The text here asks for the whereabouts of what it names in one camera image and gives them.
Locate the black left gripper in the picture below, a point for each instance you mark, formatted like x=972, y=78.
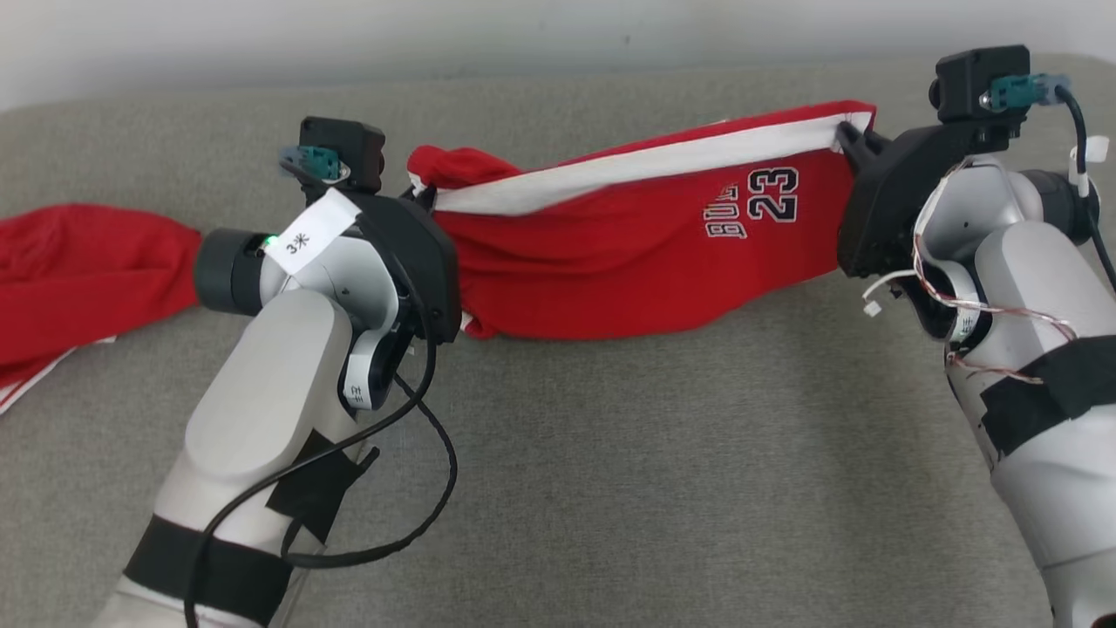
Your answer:
x=423, y=262

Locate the white paper label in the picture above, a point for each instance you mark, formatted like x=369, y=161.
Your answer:
x=309, y=234

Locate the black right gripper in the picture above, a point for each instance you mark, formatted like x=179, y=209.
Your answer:
x=881, y=218

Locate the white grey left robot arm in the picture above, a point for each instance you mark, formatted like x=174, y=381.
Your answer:
x=261, y=410

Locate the red basketball jersey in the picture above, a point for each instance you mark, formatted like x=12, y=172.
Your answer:
x=78, y=270

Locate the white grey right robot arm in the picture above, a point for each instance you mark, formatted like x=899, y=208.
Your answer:
x=1046, y=349

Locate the grey fabric sofa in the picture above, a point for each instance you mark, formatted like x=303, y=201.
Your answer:
x=610, y=453

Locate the red shorts white stripe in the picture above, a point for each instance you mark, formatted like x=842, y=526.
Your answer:
x=610, y=253

